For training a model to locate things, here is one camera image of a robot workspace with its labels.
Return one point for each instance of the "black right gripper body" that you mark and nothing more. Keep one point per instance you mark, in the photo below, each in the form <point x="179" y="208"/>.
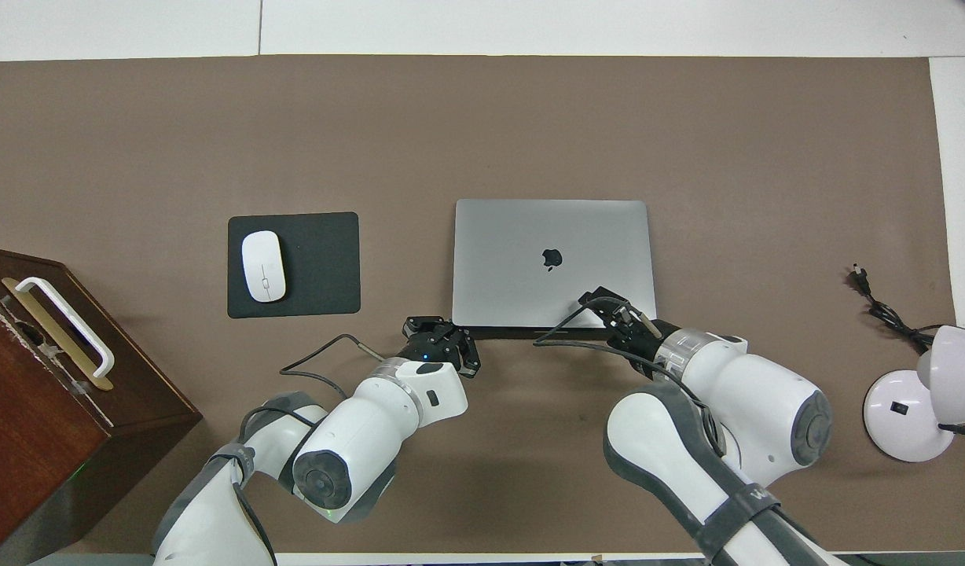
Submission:
<point x="638" y="334"/>

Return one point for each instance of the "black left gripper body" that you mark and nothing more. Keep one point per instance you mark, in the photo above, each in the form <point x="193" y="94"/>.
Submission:
<point x="431" y="347"/>

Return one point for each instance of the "silver grey laptop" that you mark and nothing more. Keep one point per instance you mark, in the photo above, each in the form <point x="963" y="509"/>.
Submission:
<point x="530" y="236"/>

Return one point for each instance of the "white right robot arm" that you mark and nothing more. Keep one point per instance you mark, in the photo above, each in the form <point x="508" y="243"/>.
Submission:
<point x="750" y="401"/>

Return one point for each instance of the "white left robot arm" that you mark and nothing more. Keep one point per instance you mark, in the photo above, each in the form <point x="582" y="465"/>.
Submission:
<point x="372" y="440"/>

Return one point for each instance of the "black mouse pad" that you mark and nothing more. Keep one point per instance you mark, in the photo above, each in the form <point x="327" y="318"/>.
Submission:
<point x="321" y="263"/>

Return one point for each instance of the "white computer mouse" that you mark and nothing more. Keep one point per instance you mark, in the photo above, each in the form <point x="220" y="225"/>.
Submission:
<point x="263" y="266"/>

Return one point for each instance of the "brown table mat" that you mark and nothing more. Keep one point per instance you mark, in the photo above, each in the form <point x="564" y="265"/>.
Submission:
<point x="482" y="126"/>

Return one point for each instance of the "white desk lamp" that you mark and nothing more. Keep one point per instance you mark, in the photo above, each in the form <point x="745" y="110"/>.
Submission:
<point x="899" y="417"/>

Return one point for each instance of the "dark brown wooden box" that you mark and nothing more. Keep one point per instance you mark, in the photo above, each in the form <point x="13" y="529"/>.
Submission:
<point x="50" y="440"/>

